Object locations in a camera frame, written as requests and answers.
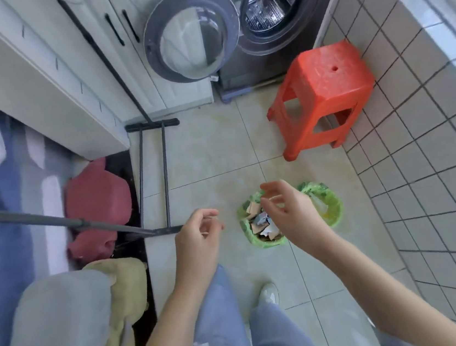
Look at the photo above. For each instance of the person's left leg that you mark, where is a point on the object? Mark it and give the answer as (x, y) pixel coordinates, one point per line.
(221, 317)

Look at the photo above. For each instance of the brown cardboard pieces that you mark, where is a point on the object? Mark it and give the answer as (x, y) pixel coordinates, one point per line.
(255, 209)

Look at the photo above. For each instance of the black metal rack frame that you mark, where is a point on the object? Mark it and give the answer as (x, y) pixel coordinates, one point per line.
(151, 125)

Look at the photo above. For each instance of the pink plush toy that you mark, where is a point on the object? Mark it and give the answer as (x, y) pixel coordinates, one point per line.
(98, 195)

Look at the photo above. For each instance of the red plastic stool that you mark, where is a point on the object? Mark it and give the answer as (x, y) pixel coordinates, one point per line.
(324, 76)

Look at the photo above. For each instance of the person's right leg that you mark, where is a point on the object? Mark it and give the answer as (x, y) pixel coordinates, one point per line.
(281, 338)

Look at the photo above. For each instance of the grey plush toy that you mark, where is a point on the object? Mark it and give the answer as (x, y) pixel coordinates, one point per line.
(56, 324)

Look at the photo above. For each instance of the white paper scraps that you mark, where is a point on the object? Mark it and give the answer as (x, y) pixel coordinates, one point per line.
(267, 227)

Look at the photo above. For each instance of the grey metal pole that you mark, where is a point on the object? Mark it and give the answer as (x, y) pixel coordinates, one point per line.
(30, 218)

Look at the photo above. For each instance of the grey washing machine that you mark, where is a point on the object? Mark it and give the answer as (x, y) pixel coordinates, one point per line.
(240, 69)

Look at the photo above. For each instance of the purple washing machine stand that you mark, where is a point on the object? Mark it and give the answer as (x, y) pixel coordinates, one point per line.
(235, 94)

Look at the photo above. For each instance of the person's right white shoe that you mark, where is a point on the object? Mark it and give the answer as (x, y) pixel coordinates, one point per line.
(268, 294)

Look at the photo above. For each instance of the person's left hand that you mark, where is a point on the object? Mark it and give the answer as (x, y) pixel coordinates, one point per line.
(196, 249)

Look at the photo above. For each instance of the person's left forearm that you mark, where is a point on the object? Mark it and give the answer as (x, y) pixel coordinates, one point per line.
(169, 339)

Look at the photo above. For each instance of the yellow plush toy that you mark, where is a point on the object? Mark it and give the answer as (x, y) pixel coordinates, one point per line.
(129, 282)

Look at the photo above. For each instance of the person's right forearm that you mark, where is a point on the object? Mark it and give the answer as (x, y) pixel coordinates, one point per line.
(393, 300)

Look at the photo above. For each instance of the clear plastic film scraps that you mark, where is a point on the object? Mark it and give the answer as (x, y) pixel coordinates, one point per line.
(321, 205)

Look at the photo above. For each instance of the person's leg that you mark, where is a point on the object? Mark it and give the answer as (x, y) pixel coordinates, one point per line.
(221, 317)
(281, 338)

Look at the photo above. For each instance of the person's right hand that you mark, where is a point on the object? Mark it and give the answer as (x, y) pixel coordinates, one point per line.
(300, 224)

